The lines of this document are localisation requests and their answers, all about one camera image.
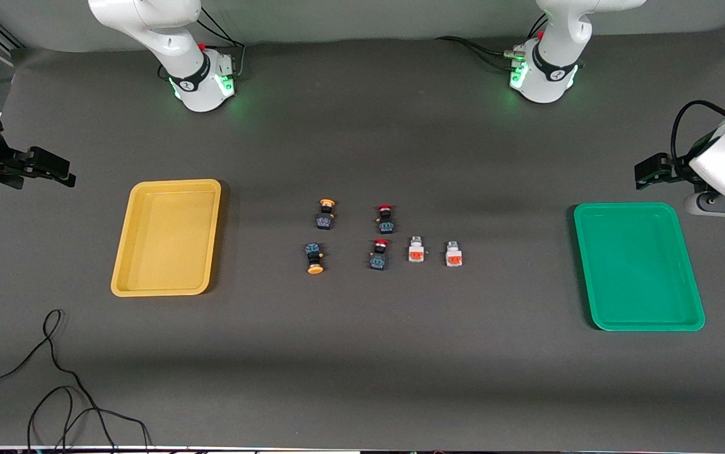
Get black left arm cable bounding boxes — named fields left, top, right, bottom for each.
left=670, top=100, right=725, bottom=166

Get loose black cable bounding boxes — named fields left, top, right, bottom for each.
left=0, top=309, right=152, bottom=451

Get green plastic tray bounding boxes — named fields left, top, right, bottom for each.
left=574, top=202, right=705, bottom=332

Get yellow plastic tray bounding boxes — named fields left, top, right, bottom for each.
left=110, top=179, right=222, bottom=297

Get aluminium frame profile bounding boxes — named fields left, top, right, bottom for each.
left=0, top=22, right=28, bottom=67

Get red push button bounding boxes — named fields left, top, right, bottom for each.
left=375, top=204, right=397, bottom=235
left=369, top=239, right=391, bottom=271

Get black left arm base cables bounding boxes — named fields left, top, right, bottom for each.
left=435, top=13, right=549, bottom=71

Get yellow push button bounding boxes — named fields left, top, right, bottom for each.
left=314, top=199, right=337, bottom=230
left=303, top=242, right=326, bottom=276

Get dark grey table mat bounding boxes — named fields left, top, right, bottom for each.
left=0, top=28, right=725, bottom=451

